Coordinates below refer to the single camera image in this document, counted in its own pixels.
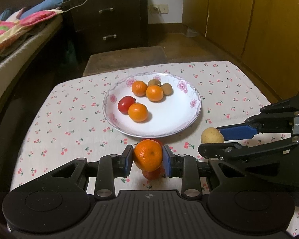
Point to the dark wooden stool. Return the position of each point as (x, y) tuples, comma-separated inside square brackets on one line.
[(124, 59)]

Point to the red cherry tomato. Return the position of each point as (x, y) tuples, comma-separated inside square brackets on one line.
[(153, 175), (158, 141), (125, 103)]

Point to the cherry print tablecloth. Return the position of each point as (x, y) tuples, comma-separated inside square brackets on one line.
[(66, 184)]

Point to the small orange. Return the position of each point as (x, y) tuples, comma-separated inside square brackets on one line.
[(154, 93), (139, 88), (147, 155), (138, 112)]

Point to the dark wooden nightstand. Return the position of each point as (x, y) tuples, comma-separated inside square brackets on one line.
[(97, 26)]

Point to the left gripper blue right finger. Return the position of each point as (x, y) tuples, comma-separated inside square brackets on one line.
[(172, 164)]

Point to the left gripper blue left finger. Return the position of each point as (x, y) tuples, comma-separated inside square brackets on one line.
[(125, 162)]

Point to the blue pillow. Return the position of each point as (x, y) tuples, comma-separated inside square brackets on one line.
[(45, 5)]

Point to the white wall socket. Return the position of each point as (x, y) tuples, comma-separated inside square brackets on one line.
[(158, 9)]

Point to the white floral porcelain plate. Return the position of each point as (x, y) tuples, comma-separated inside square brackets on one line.
[(171, 115)]

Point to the colourful floral quilt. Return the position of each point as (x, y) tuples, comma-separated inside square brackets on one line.
[(11, 31)]

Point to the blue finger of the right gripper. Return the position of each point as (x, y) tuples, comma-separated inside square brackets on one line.
[(237, 132), (217, 150)]

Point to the yellow wooden wardrobe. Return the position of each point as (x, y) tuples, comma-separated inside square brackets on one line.
[(263, 35)]

